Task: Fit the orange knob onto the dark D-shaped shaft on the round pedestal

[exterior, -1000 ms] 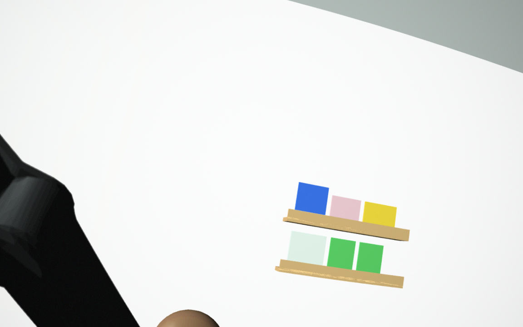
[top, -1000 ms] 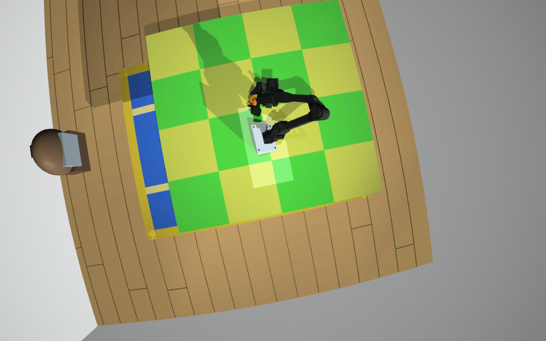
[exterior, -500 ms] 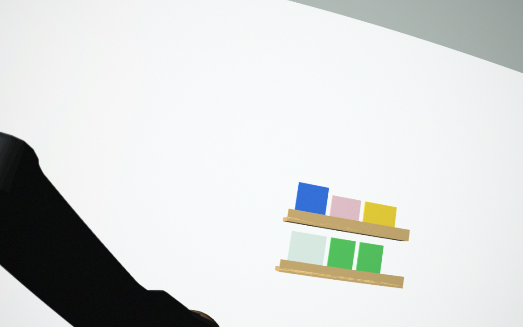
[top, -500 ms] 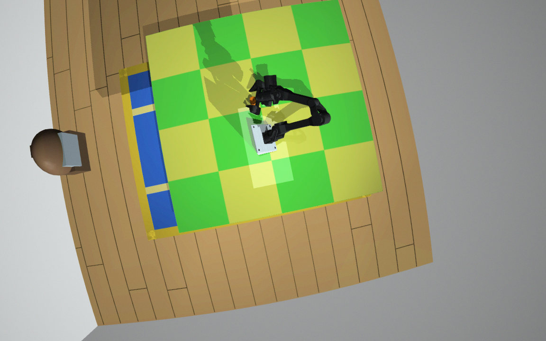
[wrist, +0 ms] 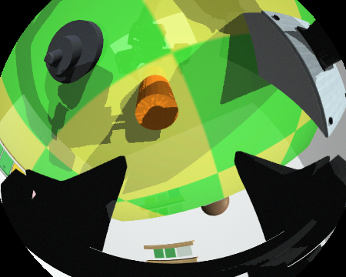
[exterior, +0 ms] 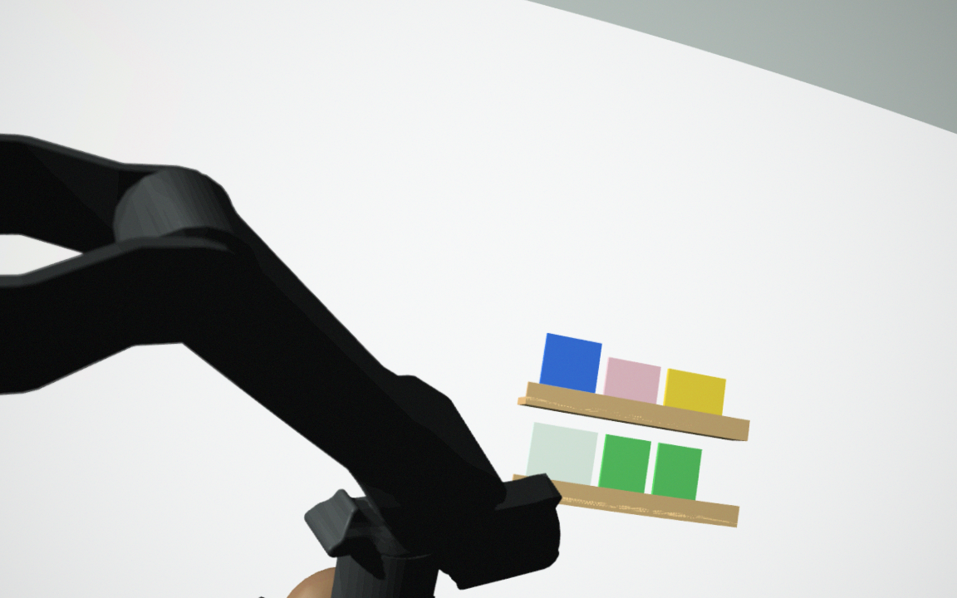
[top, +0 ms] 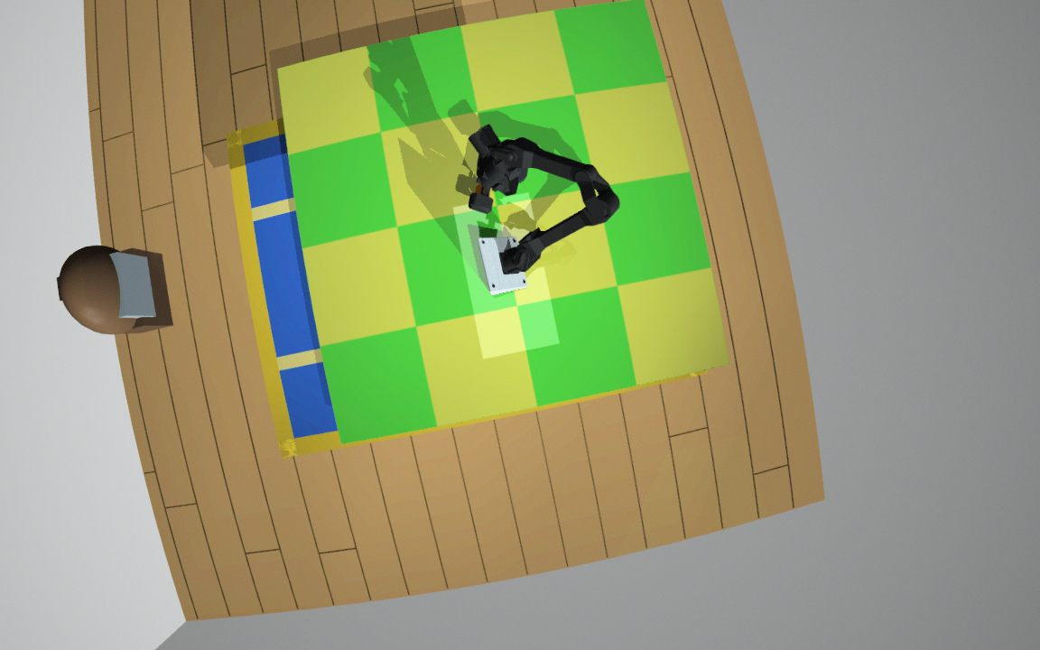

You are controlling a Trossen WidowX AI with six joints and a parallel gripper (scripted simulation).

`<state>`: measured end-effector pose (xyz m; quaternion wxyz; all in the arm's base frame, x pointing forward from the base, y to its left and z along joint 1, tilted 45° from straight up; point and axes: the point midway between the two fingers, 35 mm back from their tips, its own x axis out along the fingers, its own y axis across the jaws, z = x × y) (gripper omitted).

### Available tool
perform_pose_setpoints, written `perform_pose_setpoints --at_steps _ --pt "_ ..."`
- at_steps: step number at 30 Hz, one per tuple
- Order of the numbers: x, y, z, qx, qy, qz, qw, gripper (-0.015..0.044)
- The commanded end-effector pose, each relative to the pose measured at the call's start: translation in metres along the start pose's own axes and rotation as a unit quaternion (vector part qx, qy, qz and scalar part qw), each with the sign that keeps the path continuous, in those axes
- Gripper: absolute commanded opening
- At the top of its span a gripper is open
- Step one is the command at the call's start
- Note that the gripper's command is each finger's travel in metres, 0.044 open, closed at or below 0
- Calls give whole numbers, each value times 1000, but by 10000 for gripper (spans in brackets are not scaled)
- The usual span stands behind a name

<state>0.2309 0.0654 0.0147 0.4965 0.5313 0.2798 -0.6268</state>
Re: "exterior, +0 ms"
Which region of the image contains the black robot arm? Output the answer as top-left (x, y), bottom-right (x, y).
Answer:
top-left (0, 134), bottom-right (562, 598)

